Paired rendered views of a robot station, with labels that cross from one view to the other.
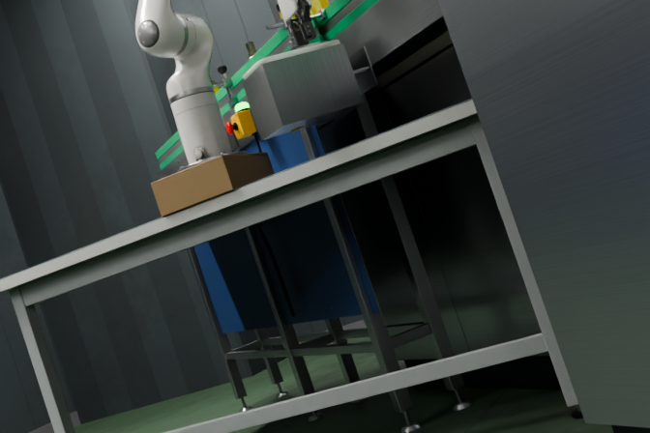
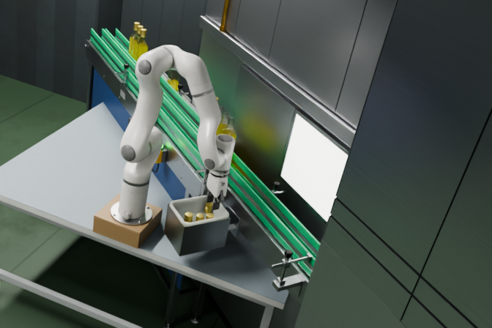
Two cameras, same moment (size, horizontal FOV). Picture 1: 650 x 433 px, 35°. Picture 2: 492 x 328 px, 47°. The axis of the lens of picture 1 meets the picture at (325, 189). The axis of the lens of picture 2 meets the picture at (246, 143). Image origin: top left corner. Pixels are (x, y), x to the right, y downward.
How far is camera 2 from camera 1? 1.97 m
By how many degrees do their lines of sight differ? 33
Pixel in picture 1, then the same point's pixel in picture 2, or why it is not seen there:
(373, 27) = (250, 225)
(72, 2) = not seen: outside the picture
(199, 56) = (150, 159)
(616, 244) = not seen: outside the picture
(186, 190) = (112, 231)
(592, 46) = not seen: outside the picture
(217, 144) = (138, 212)
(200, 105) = (139, 192)
